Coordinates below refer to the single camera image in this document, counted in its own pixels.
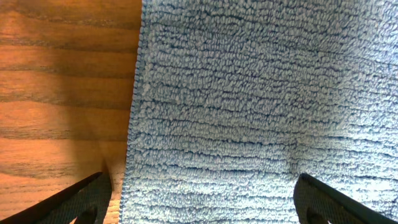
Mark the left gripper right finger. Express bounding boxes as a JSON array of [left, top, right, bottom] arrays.
[[293, 173, 397, 224]]

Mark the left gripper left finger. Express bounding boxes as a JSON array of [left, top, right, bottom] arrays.
[[1, 172, 112, 224]]

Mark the blue microfiber cloth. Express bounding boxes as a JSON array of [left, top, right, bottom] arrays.
[[119, 0, 397, 223]]

